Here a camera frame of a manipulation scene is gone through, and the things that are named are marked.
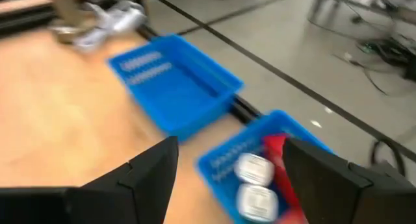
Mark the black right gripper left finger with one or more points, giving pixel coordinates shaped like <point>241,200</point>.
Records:
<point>113,198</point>

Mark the red packet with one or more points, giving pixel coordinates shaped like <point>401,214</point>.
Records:
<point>276,152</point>

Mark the white USB charger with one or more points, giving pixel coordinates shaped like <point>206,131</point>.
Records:
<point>254,169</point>
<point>257,203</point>

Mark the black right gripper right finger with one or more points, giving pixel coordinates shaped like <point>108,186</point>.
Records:
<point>341,194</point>

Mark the blue plastic basket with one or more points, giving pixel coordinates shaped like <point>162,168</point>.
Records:
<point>221,178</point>
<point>182,87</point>

